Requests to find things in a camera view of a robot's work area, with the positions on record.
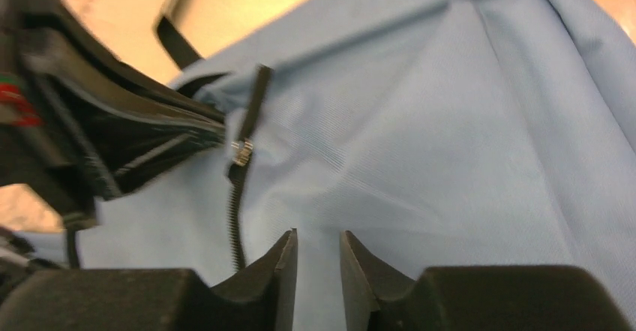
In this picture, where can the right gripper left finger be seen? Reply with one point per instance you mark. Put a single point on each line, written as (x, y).
(261, 296)

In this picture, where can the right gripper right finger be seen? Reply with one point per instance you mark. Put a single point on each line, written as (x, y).
(376, 296)

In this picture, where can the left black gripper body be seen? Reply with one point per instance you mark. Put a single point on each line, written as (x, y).
(77, 124)

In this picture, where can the blue student backpack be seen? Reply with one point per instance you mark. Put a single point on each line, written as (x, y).
(441, 133)

